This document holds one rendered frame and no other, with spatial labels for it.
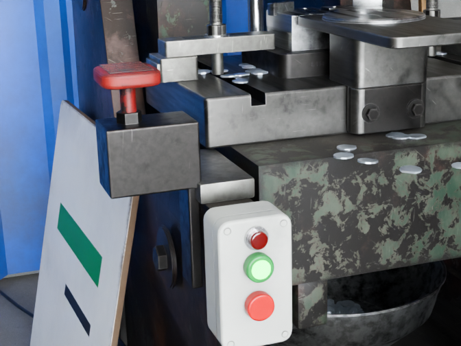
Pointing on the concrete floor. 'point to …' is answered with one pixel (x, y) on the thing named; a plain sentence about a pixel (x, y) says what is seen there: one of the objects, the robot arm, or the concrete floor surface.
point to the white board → (81, 245)
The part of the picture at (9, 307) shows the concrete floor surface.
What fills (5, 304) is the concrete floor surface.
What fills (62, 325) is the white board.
